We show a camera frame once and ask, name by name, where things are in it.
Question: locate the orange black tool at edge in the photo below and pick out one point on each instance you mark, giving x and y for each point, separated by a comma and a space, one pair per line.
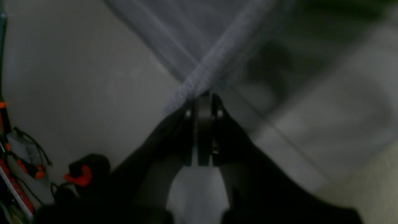
19, 147

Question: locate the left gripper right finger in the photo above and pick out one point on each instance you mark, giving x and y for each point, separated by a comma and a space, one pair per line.
259, 191

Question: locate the grey T-shirt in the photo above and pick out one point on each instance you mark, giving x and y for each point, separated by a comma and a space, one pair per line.
264, 51

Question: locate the black red clamp tool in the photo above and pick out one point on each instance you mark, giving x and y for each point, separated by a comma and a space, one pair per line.
81, 176

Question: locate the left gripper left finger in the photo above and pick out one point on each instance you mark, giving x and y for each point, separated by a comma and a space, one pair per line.
136, 192

